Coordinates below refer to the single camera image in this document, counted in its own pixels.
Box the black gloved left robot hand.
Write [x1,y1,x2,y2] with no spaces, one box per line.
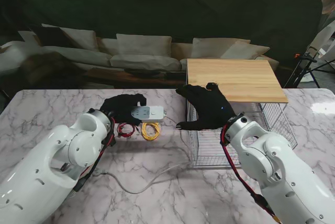
[99,93,147,127]

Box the black tripod stand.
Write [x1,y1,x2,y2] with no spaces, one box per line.
[284,52,335,88]

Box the white power strip with cord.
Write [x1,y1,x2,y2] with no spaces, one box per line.
[95,106,196,195]

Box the dark sofa pillow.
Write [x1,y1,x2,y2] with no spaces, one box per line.
[28,25,75,48]

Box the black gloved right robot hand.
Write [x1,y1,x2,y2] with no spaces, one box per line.
[175,82,236,132]

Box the beige sofa pillow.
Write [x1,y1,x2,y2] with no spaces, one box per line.
[59,27,99,51]
[192,37,251,59]
[221,41,271,60]
[116,33,173,57]

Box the beige sofa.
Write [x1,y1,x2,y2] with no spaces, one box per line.
[0,24,280,78]

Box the red black coiled cable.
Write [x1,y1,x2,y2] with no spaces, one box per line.
[117,122,139,138]

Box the arm red black cable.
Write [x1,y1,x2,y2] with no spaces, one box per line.
[219,124,282,224]
[72,116,117,198]

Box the white wire mesh drawer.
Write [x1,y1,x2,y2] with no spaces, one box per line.
[187,127,245,169]

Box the yellow coiled network cable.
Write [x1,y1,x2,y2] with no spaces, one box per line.
[141,122,161,141]

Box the white draped cover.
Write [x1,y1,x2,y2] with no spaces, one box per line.
[305,0,335,61]

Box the right arm red black cable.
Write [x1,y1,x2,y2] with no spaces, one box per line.
[219,124,282,224]

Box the dark wooden coffee table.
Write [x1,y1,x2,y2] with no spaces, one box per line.
[83,67,187,85]

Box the left arm red black cable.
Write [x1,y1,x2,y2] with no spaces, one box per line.
[72,116,117,198]

